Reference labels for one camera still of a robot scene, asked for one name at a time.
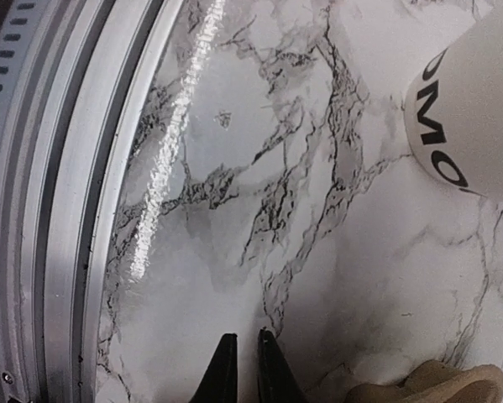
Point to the aluminium front rail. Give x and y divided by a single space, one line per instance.
74 77

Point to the brown cardboard cup carrier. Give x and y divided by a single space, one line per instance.
434 381

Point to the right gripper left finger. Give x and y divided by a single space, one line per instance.
220 381

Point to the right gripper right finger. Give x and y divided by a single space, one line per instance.
275 379

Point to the white paper cup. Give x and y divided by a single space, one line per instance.
454 111

